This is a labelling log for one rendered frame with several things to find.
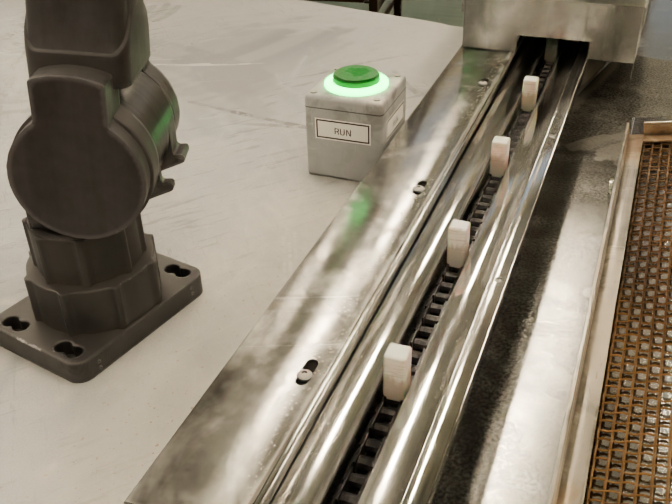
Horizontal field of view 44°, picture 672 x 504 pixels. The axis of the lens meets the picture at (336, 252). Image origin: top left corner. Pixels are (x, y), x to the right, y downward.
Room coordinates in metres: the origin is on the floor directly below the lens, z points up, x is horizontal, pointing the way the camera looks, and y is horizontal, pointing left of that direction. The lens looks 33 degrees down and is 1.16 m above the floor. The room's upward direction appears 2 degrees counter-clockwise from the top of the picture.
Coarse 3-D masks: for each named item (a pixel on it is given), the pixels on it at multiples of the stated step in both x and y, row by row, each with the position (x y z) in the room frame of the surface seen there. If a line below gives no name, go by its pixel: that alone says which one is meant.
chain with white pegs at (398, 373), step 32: (544, 64) 0.85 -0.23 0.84; (512, 128) 0.69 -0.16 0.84; (480, 192) 0.57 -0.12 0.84; (480, 224) 0.52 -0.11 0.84; (448, 256) 0.47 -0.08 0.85; (448, 288) 0.45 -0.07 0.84; (416, 352) 0.38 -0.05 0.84; (384, 384) 0.34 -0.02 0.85; (384, 416) 0.33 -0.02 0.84; (352, 480) 0.28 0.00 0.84
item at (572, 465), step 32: (640, 160) 0.53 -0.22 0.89; (608, 224) 0.42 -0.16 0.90; (608, 256) 0.40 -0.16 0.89; (640, 256) 0.40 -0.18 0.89; (608, 288) 0.37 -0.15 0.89; (608, 320) 0.34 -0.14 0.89; (640, 320) 0.34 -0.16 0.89; (576, 384) 0.28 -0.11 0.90; (576, 416) 0.27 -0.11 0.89; (640, 416) 0.27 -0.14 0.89; (576, 448) 0.25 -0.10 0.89; (640, 448) 0.25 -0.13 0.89; (576, 480) 0.23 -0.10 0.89; (608, 480) 0.23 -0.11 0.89
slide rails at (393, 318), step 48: (528, 48) 0.87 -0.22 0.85; (576, 48) 0.87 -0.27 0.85; (480, 144) 0.64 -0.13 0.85; (528, 144) 0.63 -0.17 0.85; (432, 240) 0.49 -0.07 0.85; (480, 240) 0.49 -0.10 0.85; (480, 288) 0.43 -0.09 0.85; (384, 336) 0.38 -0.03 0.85; (432, 336) 0.38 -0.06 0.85; (432, 384) 0.34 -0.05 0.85; (336, 432) 0.31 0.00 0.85; (288, 480) 0.27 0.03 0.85; (384, 480) 0.27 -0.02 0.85
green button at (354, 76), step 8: (336, 72) 0.67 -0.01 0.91; (344, 72) 0.67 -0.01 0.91; (352, 72) 0.67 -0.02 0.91; (360, 72) 0.67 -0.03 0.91; (368, 72) 0.67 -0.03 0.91; (376, 72) 0.67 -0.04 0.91; (336, 80) 0.66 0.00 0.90; (344, 80) 0.65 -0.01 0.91; (352, 80) 0.65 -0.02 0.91; (360, 80) 0.65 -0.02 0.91; (368, 80) 0.65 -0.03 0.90; (376, 80) 0.66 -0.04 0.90; (352, 88) 0.65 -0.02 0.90
